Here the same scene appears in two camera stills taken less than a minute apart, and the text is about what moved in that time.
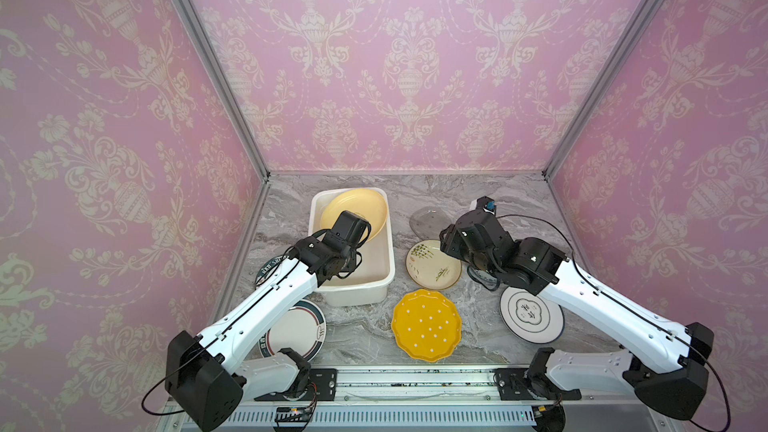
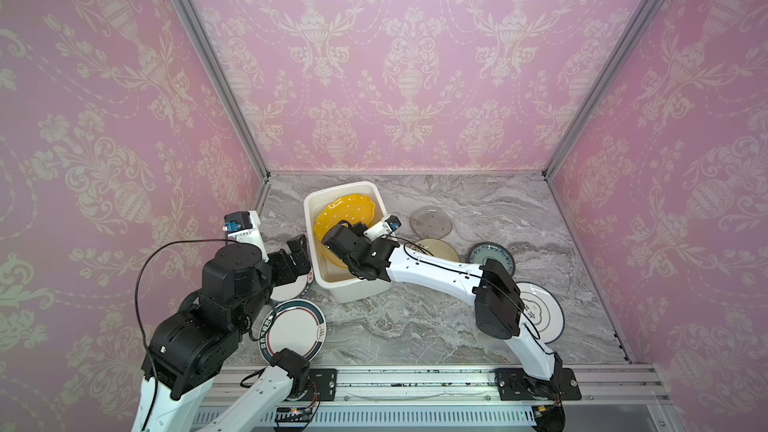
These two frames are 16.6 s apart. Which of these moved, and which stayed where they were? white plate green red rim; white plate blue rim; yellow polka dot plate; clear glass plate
Moved: yellow polka dot plate
Stayed: clear glass plate; white plate green red rim; white plate blue rim
